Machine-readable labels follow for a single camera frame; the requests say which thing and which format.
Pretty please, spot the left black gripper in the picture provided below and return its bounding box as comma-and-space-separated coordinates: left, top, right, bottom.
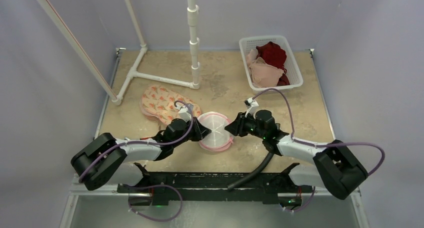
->
172, 117, 211, 148

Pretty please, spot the white mesh laundry bag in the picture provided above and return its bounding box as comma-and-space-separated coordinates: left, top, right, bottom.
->
197, 112, 234, 152

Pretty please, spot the floral mesh laundry bag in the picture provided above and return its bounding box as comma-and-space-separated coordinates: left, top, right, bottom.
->
139, 84, 202, 125

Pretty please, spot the beige tan bra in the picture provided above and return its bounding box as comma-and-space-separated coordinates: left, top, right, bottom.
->
248, 57, 284, 88

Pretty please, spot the dark red bra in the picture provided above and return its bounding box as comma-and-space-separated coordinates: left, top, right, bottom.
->
277, 74, 290, 86
256, 41, 287, 74

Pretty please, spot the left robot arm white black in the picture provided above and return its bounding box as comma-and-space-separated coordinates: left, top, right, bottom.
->
70, 117, 212, 191

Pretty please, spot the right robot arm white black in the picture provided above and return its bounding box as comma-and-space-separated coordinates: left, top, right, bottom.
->
225, 110, 369, 200

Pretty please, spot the pink bra in basket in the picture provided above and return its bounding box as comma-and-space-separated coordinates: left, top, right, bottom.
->
245, 49, 258, 67

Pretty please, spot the white plastic basket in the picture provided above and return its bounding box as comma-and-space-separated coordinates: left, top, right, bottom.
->
239, 35, 304, 94

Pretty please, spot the white pvc pipe rack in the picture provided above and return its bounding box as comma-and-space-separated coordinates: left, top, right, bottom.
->
36, 0, 201, 105

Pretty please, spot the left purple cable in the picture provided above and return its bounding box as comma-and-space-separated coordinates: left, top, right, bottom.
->
78, 100, 196, 184

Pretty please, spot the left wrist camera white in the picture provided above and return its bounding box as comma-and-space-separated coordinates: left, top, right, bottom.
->
178, 106, 192, 122

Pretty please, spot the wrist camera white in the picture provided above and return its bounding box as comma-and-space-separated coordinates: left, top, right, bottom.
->
244, 97, 259, 117
178, 106, 192, 122

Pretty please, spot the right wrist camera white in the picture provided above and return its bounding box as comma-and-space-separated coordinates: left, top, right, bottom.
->
244, 97, 259, 117

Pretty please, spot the black corrugated hose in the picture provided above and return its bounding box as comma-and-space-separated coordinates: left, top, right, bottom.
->
226, 151, 276, 191

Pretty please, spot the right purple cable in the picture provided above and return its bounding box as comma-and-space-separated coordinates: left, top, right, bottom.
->
250, 88, 386, 177

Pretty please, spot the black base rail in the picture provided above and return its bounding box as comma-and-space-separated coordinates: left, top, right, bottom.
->
117, 171, 313, 206

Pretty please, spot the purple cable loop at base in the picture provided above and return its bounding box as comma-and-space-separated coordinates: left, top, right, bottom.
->
127, 184, 184, 223

